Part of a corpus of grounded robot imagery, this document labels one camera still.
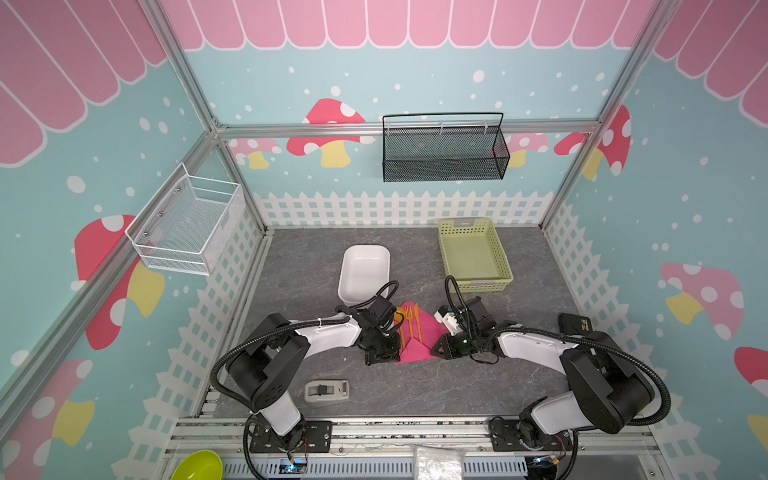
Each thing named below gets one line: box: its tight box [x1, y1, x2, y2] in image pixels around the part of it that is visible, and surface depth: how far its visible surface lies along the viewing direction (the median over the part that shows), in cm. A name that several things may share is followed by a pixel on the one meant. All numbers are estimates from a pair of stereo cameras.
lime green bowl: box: [171, 449, 224, 480], surface depth 70 cm
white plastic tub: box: [338, 244, 391, 305], surface depth 110 cm
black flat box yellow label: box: [558, 313, 593, 335], surface depth 94 cm
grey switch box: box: [304, 379, 351, 403], surface depth 81 cm
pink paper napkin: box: [394, 301, 449, 364], surface depth 91 cm
